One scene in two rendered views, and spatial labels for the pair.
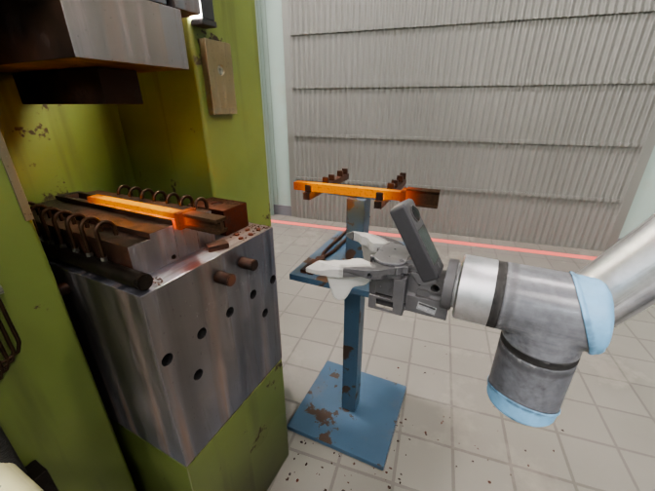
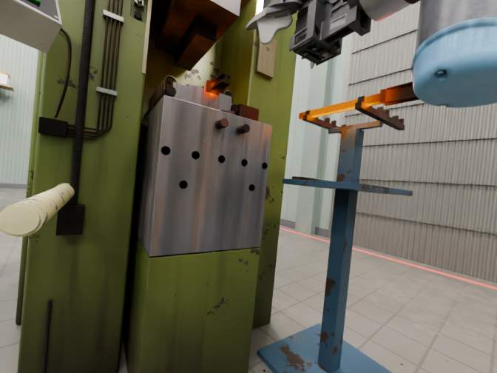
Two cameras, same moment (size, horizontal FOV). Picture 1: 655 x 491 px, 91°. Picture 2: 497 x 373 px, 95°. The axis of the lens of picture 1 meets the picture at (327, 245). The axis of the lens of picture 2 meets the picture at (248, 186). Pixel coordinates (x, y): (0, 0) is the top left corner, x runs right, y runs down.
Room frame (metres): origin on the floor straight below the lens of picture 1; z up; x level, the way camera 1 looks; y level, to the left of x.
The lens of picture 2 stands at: (0.05, -0.22, 0.70)
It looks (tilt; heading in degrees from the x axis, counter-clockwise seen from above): 1 degrees down; 30
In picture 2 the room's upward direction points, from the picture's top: 6 degrees clockwise
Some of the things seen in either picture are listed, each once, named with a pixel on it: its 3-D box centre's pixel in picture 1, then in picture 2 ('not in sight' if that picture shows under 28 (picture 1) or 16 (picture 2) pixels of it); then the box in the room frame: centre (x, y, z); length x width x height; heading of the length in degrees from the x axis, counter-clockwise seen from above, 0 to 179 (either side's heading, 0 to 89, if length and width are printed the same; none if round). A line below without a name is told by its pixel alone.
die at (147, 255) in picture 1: (112, 223); (184, 112); (0.70, 0.49, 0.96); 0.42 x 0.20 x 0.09; 63
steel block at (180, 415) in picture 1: (155, 307); (190, 178); (0.75, 0.48, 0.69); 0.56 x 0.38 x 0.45; 63
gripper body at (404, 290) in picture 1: (411, 280); (330, 18); (0.42, -0.12, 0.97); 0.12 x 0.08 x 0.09; 63
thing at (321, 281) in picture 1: (356, 259); (347, 187); (1.00, -0.10, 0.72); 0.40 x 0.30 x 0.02; 156
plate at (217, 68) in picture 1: (219, 79); (265, 55); (0.95, 0.28, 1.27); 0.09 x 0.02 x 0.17; 153
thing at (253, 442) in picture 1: (184, 422); (180, 286); (0.75, 0.48, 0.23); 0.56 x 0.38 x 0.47; 63
